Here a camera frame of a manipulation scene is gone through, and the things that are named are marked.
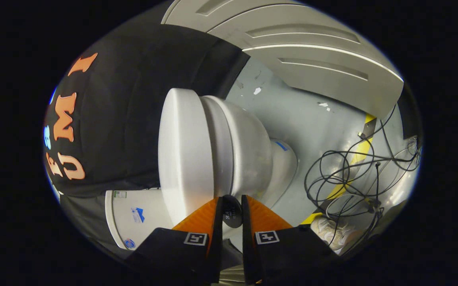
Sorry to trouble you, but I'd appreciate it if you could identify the black backdrop cloth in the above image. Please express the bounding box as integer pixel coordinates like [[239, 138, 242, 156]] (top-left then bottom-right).
[[44, 22, 250, 257]]

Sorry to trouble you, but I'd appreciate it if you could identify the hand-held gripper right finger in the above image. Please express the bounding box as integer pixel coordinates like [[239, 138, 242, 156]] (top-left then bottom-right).
[[241, 194, 341, 285]]

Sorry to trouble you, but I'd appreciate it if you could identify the tangle of black cables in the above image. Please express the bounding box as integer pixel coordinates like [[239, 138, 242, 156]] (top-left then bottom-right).
[[304, 104, 421, 255]]

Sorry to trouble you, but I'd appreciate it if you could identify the black round lid handle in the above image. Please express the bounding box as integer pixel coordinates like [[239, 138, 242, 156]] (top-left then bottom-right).
[[222, 195, 244, 229]]

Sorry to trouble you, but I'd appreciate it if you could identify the person's beige sneaker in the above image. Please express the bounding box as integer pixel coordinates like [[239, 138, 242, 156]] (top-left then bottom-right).
[[311, 216, 359, 255]]

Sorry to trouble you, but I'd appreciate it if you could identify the white drawer cabinet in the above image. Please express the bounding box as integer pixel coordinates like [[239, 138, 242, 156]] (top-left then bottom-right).
[[161, 0, 404, 120]]

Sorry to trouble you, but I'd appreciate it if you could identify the white toilet tank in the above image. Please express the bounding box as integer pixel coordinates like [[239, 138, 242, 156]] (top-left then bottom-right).
[[105, 189, 176, 251]]

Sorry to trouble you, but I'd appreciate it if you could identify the yellow floor tape strip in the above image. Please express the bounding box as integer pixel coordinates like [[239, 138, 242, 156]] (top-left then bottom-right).
[[301, 113, 376, 225]]

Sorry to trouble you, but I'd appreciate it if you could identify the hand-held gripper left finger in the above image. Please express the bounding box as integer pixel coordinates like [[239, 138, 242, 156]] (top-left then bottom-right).
[[126, 196, 224, 284]]

